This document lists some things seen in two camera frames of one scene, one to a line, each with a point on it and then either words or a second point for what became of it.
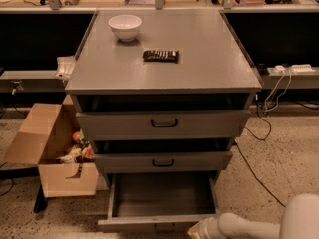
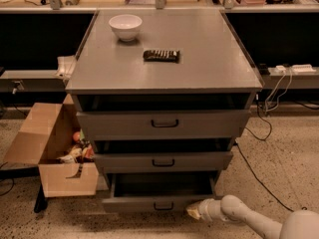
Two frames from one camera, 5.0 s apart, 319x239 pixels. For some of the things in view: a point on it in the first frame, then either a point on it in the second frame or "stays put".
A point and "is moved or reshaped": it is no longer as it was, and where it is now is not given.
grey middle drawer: (163, 161) stays put
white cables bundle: (277, 100) stays put
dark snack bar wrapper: (160, 56) stays put
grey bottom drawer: (159, 202) is moved or reshaped
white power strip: (302, 68) stays put
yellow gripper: (209, 229) to (206, 209)
